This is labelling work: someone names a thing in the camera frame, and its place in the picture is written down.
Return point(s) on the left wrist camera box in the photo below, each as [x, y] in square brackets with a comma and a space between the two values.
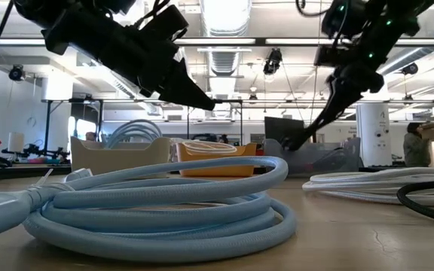
[160, 22]

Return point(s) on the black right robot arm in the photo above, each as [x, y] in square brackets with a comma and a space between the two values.
[390, 26]

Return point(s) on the white background box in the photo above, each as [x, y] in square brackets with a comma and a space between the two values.
[16, 142]

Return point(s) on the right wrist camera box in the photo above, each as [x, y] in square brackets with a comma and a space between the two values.
[330, 56]

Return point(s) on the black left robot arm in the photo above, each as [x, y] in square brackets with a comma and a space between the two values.
[70, 11]

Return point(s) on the grey translucent plastic bin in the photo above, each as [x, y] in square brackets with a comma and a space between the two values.
[326, 162]

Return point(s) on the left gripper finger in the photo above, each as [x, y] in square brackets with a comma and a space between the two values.
[187, 77]
[183, 94]

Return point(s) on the silver ceiling duct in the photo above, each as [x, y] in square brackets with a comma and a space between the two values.
[224, 15]

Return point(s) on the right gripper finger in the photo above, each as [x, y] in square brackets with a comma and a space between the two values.
[328, 90]
[334, 109]

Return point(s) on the beige plastic bin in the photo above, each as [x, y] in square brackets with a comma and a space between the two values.
[126, 158]

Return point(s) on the black ceiling camera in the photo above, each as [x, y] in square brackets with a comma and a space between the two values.
[273, 60]
[410, 69]
[16, 72]

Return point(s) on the orange plastic bin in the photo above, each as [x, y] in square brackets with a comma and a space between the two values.
[217, 163]

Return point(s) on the black table edge rail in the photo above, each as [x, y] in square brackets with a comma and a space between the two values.
[13, 172]

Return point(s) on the white round column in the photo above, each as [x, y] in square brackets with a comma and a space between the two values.
[373, 135]

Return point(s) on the black background metal frame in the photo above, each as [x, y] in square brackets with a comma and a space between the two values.
[47, 128]

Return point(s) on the black computer monitor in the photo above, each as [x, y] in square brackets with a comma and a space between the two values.
[283, 130]

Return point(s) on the overhead frame beam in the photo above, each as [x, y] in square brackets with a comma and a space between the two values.
[217, 41]

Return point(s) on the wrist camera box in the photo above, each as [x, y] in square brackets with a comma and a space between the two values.
[160, 22]
[330, 56]

